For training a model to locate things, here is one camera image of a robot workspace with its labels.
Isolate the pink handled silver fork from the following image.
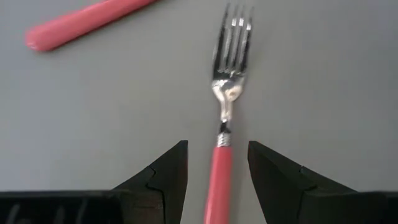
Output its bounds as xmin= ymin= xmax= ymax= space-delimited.
xmin=24 ymin=0 xmax=161 ymax=53
xmin=203 ymin=2 xmax=254 ymax=224

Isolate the grey table mat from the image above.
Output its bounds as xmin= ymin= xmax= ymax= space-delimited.
xmin=0 ymin=0 xmax=398 ymax=224

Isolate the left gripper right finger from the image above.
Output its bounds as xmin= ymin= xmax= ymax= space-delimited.
xmin=248 ymin=141 xmax=398 ymax=224

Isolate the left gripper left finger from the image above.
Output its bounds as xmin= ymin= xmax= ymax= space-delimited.
xmin=0 ymin=139 xmax=189 ymax=224

